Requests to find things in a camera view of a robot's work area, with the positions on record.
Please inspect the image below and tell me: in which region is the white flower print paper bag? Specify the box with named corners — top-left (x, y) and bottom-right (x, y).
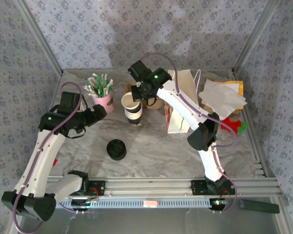
top-left (164, 69), bottom-right (202, 135)

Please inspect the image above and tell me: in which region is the white paper napkin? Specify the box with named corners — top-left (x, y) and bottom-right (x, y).
top-left (198, 84), bottom-right (248, 120)
top-left (204, 79), bottom-right (227, 93)

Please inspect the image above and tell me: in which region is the pink straw holder cup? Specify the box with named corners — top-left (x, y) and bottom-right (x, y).
top-left (92, 92), bottom-right (115, 115)

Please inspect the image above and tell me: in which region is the brown pulp cup carrier stack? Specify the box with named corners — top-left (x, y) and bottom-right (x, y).
top-left (125, 81), bottom-right (165, 110)

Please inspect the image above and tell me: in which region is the black cup lid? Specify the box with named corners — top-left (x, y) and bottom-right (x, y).
top-left (106, 138), bottom-right (127, 161)

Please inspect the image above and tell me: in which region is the black controller board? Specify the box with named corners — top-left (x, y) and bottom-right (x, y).
top-left (71, 197), bottom-right (100, 212)
top-left (209, 197), bottom-right (229, 212)

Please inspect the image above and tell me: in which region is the red toy brick assembly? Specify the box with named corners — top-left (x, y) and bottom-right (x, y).
top-left (221, 116), bottom-right (243, 134)

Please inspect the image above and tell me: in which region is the pink white tag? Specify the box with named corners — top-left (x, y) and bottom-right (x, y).
top-left (143, 199), bottom-right (159, 208)

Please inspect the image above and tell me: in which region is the green toy brick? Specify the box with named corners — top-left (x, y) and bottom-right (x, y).
top-left (236, 121), bottom-right (249, 136)

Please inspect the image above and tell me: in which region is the grey metal tray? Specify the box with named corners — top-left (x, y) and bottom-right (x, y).
top-left (19, 208), bottom-right (288, 234)

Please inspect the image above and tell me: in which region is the black flat bar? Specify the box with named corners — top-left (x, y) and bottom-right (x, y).
top-left (238, 199), bottom-right (280, 215)

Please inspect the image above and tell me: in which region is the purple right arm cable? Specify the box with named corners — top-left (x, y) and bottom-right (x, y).
top-left (139, 52), bottom-right (239, 213)

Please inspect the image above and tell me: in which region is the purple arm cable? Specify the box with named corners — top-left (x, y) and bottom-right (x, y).
top-left (139, 52), bottom-right (239, 213)
top-left (12, 81), bottom-right (88, 234)

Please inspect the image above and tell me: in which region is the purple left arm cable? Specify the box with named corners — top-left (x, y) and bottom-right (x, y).
top-left (12, 81), bottom-right (88, 234)

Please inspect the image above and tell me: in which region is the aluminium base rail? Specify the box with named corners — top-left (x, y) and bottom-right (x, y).
top-left (45, 177), bottom-right (283, 198)

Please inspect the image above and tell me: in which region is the aluminium frame post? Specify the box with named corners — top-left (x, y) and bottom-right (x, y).
top-left (231, 0), bottom-right (284, 75)
top-left (13, 0), bottom-right (64, 76)

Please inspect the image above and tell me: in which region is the grey slotted cable duct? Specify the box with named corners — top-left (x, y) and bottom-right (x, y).
top-left (56, 197), bottom-right (227, 209)

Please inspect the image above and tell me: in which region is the aluminium side rail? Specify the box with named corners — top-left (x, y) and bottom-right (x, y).
top-left (233, 69), bottom-right (269, 178)

